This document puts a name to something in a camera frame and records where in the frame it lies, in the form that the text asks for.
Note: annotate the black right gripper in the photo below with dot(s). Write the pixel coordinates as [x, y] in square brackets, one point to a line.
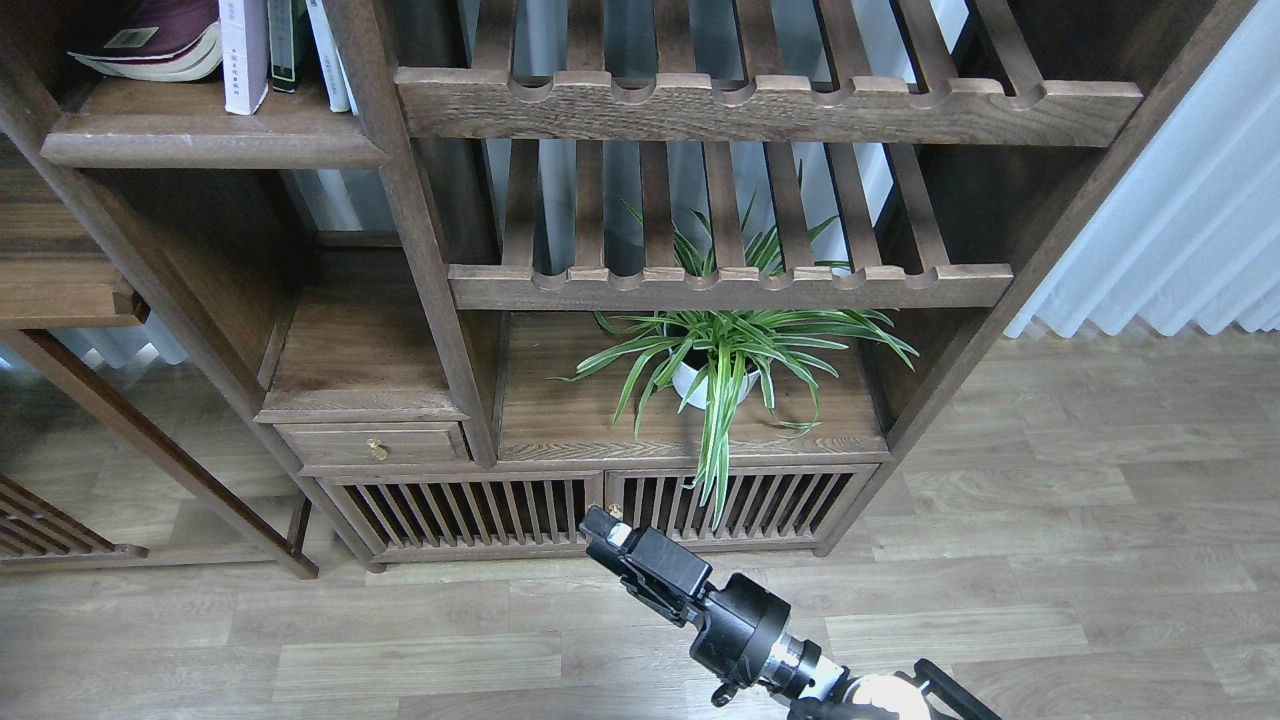
[742, 628]

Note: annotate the pale lilac book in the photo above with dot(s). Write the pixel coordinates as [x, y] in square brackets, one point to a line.
[246, 62]

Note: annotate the maroon book white characters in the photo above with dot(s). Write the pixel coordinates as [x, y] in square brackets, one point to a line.
[162, 41]

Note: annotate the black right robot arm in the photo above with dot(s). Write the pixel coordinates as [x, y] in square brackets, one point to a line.
[928, 694]

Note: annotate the white plant pot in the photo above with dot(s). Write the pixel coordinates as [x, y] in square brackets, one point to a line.
[696, 393]

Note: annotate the green spider plant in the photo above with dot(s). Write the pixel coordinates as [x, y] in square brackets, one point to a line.
[770, 339]

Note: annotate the brass drawer knob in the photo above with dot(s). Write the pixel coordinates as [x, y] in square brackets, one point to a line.
[377, 450]

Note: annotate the dark wooden bookshelf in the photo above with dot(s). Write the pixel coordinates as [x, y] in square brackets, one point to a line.
[423, 271]

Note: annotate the white thin book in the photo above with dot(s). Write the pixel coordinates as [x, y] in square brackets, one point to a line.
[334, 75]

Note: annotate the white pleated curtain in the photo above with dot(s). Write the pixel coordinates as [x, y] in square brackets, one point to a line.
[1190, 236]

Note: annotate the wooden side rack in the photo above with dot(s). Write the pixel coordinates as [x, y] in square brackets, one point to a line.
[36, 534]

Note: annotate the green spine book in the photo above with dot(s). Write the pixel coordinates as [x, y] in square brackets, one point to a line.
[287, 27]

